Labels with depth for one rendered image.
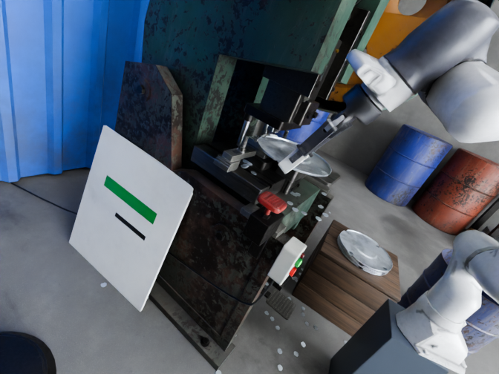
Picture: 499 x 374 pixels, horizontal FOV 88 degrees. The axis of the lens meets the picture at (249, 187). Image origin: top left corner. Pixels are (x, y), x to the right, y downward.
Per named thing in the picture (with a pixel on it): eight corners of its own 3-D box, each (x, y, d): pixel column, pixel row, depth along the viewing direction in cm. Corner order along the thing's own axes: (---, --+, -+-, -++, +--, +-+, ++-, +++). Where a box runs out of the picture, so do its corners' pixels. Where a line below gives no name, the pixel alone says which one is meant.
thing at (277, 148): (314, 185, 78) (315, 182, 77) (242, 141, 88) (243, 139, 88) (339, 168, 101) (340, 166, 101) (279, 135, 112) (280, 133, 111)
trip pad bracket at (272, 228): (261, 260, 81) (286, 211, 72) (244, 275, 73) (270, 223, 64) (246, 248, 83) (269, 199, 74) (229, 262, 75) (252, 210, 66)
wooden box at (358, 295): (364, 294, 163) (397, 255, 147) (359, 341, 131) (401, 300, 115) (308, 258, 174) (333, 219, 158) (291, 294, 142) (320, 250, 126)
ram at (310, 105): (315, 127, 96) (357, 41, 82) (299, 129, 84) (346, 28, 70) (277, 107, 102) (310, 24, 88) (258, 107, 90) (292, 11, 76)
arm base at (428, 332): (454, 335, 93) (483, 312, 86) (471, 386, 77) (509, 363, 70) (393, 300, 98) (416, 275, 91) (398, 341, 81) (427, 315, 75)
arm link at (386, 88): (415, 95, 48) (387, 115, 51) (373, 44, 50) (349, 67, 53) (415, 92, 38) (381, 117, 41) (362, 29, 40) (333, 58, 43)
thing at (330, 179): (324, 203, 100) (341, 174, 94) (312, 215, 89) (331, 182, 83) (272, 171, 109) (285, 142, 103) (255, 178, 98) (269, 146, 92)
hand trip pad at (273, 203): (278, 225, 70) (289, 203, 66) (267, 234, 65) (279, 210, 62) (258, 211, 73) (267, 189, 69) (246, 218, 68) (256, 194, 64)
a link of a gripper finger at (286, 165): (308, 156, 58) (307, 156, 57) (286, 174, 62) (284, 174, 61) (300, 145, 58) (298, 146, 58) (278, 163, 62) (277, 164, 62)
